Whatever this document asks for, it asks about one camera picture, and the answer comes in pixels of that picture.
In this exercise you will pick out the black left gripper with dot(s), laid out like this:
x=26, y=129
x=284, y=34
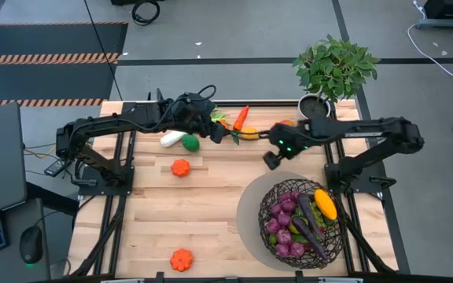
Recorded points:
x=211, y=126

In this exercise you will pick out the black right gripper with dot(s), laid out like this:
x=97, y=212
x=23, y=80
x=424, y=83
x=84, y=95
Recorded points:
x=289, y=141

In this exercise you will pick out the orange fruit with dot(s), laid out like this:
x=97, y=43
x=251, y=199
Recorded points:
x=225, y=124

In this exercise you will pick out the yellow lemon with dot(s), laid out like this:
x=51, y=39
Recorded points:
x=249, y=133

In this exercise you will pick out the red yellow mango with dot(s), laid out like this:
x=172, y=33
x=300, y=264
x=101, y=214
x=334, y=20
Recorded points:
x=287, y=123

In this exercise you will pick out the green lime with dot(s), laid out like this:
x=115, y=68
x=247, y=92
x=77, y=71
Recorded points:
x=190, y=142

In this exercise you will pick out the orange carrot green leaves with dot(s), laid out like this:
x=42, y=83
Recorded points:
x=242, y=116

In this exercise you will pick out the green white leek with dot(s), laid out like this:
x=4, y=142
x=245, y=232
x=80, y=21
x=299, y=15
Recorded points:
x=171, y=138

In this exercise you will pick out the purple grape bunch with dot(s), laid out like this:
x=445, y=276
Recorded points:
x=288, y=205

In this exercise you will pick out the purple eggplant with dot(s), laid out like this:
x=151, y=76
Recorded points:
x=309, y=237
x=307, y=208

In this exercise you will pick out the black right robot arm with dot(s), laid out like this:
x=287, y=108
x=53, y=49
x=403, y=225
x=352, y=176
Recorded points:
x=352, y=127

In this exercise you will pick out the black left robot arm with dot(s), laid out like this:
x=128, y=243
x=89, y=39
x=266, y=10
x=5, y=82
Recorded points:
x=144, y=116

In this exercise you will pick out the dark brown wicker basket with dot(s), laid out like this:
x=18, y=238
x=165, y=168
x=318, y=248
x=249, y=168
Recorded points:
x=264, y=239

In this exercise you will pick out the grey round mat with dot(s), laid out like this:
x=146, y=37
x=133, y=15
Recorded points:
x=248, y=220

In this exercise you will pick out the green potted plant white pot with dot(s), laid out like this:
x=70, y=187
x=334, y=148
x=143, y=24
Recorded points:
x=334, y=68

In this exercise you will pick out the black power adapter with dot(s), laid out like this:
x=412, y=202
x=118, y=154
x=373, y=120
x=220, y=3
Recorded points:
x=54, y=168

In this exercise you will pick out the black hazard striped floor mat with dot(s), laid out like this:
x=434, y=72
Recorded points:
x=45, y=39

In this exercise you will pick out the grey metal table leg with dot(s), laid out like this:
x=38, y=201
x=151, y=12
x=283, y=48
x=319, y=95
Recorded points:
x=439, y=24

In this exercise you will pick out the black computer mouse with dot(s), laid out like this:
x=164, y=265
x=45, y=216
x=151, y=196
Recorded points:
x=31, y=243

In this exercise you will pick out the black low desk top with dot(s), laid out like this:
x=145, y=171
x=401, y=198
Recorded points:
x=14, y=214

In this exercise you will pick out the black metal table frame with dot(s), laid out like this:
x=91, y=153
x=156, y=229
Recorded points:
x=273, y=104

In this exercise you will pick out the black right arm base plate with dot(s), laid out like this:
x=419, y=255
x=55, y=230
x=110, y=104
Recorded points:
x=364, y=190

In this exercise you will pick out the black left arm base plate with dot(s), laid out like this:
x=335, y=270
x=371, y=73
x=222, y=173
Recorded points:
x=104, y=192

